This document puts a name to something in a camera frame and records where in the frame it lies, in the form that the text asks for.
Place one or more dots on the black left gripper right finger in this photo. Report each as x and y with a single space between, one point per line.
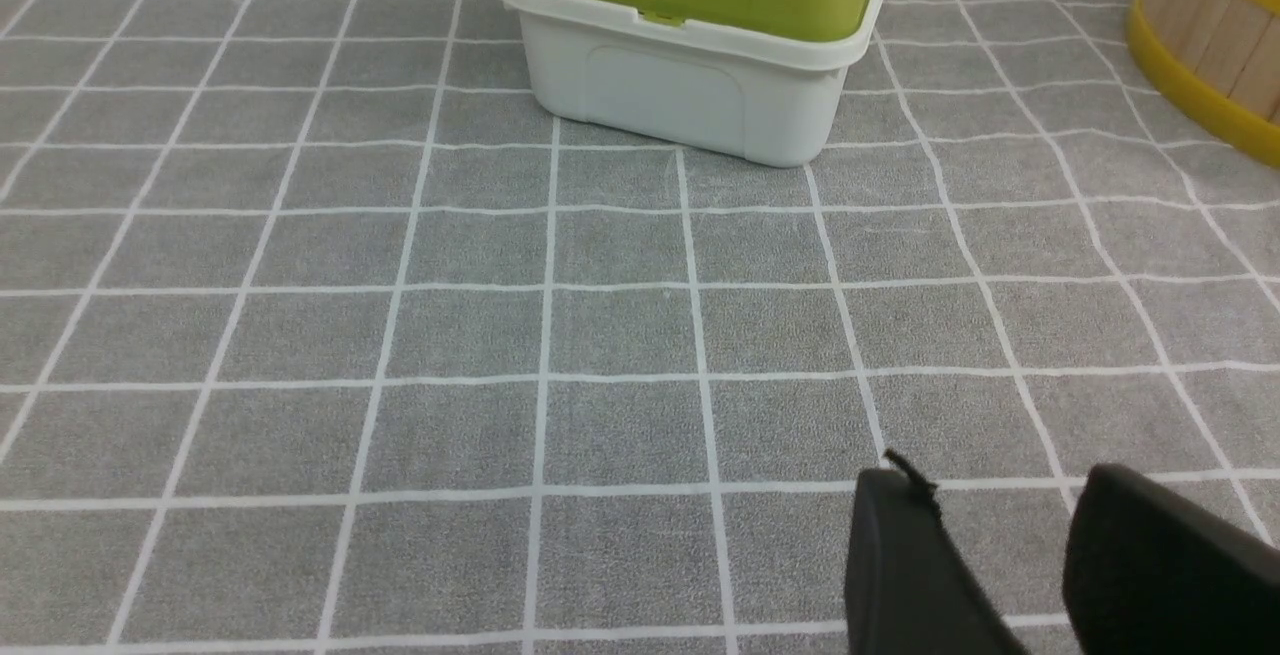
1147 571

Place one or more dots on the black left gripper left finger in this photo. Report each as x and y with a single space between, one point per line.
907 587

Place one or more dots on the bamboo steamer basket yellow rim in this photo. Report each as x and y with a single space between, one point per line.
1217 61

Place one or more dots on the green lidded white storage box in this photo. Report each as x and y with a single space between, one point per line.
755 79

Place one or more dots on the grey checkered tablecloth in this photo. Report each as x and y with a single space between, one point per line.
320 335

